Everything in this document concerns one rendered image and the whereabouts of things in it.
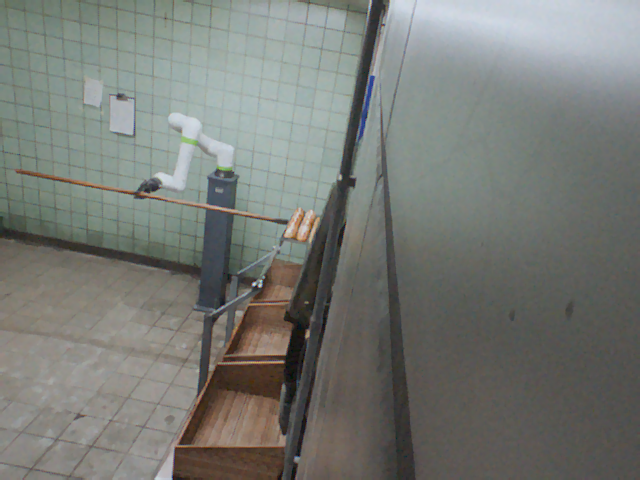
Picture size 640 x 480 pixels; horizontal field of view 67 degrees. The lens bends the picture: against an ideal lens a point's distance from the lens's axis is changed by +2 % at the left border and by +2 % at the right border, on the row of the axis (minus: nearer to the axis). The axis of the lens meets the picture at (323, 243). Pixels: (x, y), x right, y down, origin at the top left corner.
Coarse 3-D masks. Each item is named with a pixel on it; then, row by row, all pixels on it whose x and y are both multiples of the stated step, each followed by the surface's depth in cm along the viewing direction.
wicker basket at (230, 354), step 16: (256, 304) 292; (272, 304) 291; (240, 320) 275; (256, 320) 297; (272, 320) 296; (256, 336) 288; (272, 336) 291; (288, 336) 294; (224, 352) 245; (240, 352) 271; (256, 352) 274; (272, 352) 276
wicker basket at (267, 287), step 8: (272, 272) 349; (280, 272) 348; (288, 272) 348; (296, 272) 347; (264, 280) 338; (272, 280) 352; (280, 280) 351; (288, 280) 351; (296, 280) 350; (264, 288) 344; (272, 288) 347; (288, 288) 351; (256, 296) 315; (264, 296) 334; (272, 296) 336; (280, 296) 338; (288, 296) 339; (280, 312) 299; (264, 320) 306
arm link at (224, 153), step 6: (216, 144) 367; (222, 144) 366; (228, 144) 367; (216, 150) 365; (222, 150) 362; (228, 150) 363; (216, 156) 368; (222, 156) 364; (228, 156) 365; (216, 162) 369; (222, 162) 366; (228, 162) 367; (222, 168) 368; (228, 168) 369
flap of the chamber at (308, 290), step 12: (324, 216) 261; (324, 228) 245; (324, 240) 231; (312, 252) 213; (324, 252) 218; (312, 264) 202; (312, 276) 192; (300, 288) 180; (312, 288) 183; (300, 300) 172; (312, 300) 175; (300, 312) 164; (324, 324) 163
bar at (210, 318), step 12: (276, 252) 265; (252, 264) 277; (240, 276) 280; (264, 276) 237; (252, 288) 226; (240, 300) 230; (216, 312) 234; (228, 312) 289; (204, 324) 236; (228, 324) 292; (204, 336) 239; (228, 336) 295; (204, 348) 242; (204, 360) 244; (204, 372) 247
